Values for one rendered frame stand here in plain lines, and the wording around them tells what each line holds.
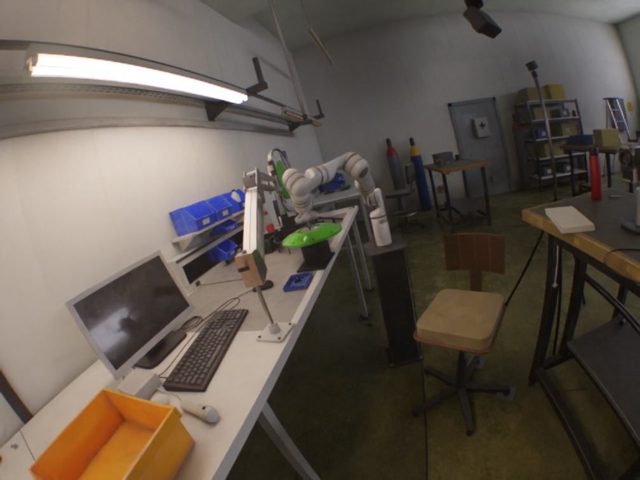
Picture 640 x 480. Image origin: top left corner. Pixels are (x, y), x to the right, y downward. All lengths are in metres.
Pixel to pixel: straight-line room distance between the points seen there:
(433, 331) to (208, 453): 0.95
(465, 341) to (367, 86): 5.50
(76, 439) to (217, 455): 0.40
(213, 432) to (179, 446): 0.09
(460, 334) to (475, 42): 6.29
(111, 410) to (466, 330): 1.26
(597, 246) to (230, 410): 1.17
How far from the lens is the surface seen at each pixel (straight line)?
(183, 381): 0.82
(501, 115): 6.53
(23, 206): 1.41
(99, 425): 0.85
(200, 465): 0.63
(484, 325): 1.20
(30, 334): 1.35
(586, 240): 1.08
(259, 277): 0.77
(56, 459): 0.83
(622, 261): 0.97
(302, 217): 1.01
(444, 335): 1.18
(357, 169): 1.07
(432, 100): 6.08
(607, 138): 5.08
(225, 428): 0.66
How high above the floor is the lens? 1.36
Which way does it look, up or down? 15 degrees down
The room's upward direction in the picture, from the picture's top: 16 degrees counter-clockwise
